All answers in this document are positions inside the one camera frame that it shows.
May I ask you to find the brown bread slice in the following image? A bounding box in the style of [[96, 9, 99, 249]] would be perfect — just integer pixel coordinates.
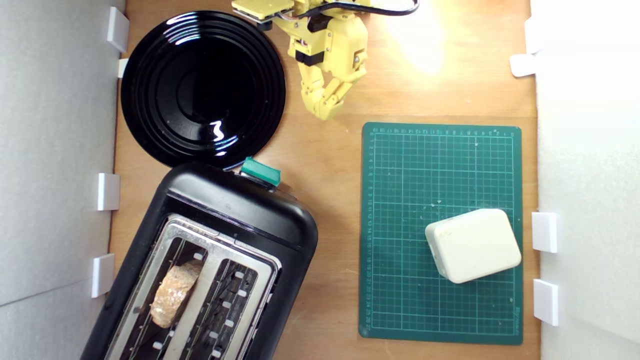
[[150, 259, 204, 329]]

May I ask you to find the green toaster lever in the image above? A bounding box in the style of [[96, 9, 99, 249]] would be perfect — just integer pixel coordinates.
[[239, 156, 282, 188]]

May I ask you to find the black two-slot toaster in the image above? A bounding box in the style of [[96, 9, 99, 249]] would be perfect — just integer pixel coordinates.
[[80, 161, 319, 360]]

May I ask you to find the black round plate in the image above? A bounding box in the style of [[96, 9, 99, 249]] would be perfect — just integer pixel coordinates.
[[120, 11, 287, 170]]

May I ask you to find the green cutting mat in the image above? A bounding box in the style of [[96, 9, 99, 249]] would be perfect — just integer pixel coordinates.
[[358, 122, 524, 346]]

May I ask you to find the white rounded block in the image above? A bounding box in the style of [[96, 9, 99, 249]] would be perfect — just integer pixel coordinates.
[[424, 208, 522, 285]]

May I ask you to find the yellow wrist camera mount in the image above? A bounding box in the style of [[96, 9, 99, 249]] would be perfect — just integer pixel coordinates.
[[231, 0, 296, 24]]

